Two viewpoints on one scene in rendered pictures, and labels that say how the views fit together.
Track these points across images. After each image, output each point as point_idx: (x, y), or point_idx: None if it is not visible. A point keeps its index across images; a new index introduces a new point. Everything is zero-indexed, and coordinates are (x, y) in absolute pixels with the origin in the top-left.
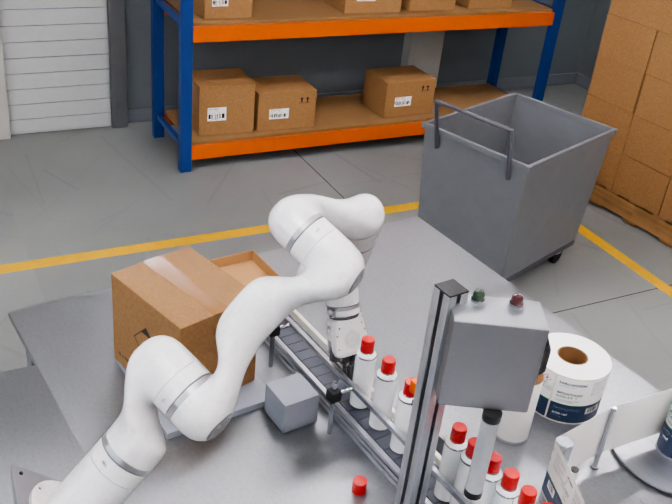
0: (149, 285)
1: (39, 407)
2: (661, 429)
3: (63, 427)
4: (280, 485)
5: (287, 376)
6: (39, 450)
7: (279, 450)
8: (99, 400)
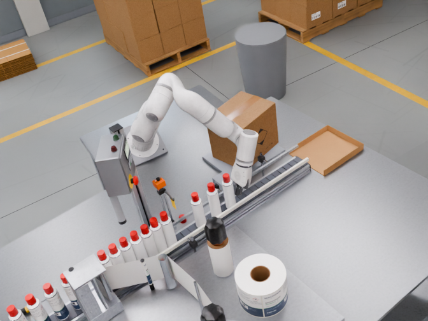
0: (235, 102)
1: None
2: None
3: (203, 132)
4: (182, 195)
5: None
6: (190, 131)
7: (203, 191)
8: None
